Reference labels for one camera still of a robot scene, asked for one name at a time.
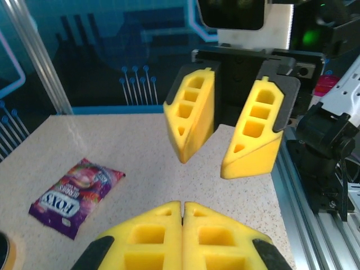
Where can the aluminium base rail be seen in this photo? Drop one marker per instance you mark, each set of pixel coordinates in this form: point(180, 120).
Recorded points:
point(309, 239)

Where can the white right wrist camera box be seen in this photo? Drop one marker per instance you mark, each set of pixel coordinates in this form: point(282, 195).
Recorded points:
point(233, 14)

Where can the purple candy bag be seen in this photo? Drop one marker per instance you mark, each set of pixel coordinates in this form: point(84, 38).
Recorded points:
point(76, 197)

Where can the aluminium frame post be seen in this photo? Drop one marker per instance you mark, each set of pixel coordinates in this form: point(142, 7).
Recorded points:
point(42, 62)

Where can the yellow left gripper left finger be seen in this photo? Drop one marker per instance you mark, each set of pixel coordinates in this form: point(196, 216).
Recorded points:
point(140, 242)

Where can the pink white cup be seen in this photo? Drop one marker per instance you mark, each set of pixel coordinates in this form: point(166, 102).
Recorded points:
point(324, 84)

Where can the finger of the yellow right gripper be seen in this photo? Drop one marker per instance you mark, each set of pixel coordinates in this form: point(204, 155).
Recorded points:
point(253, 157)
point(202, 118)

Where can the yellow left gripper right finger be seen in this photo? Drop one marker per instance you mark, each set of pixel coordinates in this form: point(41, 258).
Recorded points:
point(225, 242)

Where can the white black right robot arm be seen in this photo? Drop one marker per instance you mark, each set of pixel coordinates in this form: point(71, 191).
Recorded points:
point(323, 135)

